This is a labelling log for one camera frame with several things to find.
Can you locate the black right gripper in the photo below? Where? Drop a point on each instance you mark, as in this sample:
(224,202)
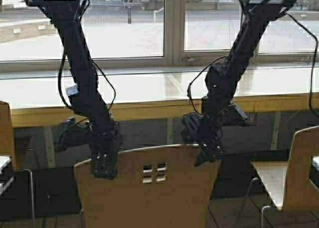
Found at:
(198,130)

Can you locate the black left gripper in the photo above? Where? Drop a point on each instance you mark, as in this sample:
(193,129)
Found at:
(105,143)

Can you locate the wooden cutout chair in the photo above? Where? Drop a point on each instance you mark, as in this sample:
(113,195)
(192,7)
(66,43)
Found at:
(288,182)
(7,143)
(155,187)

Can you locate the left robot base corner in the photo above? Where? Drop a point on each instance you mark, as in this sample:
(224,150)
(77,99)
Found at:
(6,173)

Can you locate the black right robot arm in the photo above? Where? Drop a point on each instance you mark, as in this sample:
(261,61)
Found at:
(218,110)

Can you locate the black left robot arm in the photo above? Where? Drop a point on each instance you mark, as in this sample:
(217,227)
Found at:
(84,96)

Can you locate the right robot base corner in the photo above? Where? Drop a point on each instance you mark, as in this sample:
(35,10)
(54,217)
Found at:
(314,171)

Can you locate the long wooden window counter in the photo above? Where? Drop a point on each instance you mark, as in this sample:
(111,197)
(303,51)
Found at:
(36,101)

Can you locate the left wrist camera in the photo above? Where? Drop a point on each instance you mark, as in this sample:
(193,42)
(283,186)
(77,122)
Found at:
(71,134)

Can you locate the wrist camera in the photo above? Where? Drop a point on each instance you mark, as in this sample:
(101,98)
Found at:
(71,134)
(236,116)

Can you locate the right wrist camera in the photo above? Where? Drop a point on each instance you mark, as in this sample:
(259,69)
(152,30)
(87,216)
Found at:
(236,116)

